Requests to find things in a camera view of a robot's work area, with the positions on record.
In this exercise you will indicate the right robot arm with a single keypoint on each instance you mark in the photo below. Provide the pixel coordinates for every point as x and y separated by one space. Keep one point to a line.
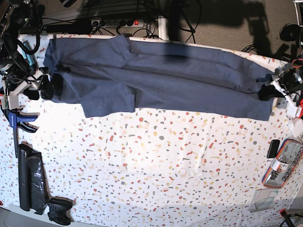
20 28

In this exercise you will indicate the red black tool corner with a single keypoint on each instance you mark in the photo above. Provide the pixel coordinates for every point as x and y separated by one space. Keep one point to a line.
286 218

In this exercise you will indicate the white plastic part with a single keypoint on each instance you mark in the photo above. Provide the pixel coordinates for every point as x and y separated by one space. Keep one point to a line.
295 125

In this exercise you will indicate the red black clamp right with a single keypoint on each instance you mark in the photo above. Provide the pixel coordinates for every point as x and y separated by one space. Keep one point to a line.
300 110

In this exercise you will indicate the blue grey T-shirt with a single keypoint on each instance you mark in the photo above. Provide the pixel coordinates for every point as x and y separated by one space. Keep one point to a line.
117 74

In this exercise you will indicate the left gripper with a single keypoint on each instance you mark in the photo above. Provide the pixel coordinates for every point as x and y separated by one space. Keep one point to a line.
288 80

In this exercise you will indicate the black cable bundle floor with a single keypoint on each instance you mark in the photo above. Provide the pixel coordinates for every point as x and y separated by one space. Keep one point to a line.
259 47

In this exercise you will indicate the black shoe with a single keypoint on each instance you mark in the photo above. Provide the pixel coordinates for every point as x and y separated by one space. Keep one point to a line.
290 32

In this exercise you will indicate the white power strip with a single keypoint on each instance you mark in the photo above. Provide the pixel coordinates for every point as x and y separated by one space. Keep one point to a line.
113 23

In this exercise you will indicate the black power adapter brick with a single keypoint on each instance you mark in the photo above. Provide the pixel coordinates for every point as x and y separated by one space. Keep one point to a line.
80 29

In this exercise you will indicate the clear plastic container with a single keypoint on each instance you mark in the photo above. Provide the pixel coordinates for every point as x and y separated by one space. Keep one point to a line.
263 199

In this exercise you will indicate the blue black bar clamp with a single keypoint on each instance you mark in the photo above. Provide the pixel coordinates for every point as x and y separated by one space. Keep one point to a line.
19 121

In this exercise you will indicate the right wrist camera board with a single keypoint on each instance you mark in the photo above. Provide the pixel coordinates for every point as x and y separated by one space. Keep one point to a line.
4 102

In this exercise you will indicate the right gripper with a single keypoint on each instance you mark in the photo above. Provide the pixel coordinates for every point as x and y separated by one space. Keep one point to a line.
45 83

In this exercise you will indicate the black game controller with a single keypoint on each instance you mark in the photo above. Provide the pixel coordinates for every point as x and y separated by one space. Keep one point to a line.
58 211

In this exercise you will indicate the white table leg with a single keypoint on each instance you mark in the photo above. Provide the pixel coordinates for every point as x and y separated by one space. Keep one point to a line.
163 28

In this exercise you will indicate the black plastic bag roll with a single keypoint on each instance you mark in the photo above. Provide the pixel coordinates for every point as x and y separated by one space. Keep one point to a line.
31 179

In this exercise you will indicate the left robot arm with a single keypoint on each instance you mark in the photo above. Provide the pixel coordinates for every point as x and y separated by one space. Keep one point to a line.
296 62

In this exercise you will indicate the small black box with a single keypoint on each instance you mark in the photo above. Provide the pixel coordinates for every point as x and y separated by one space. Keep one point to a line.
273 149

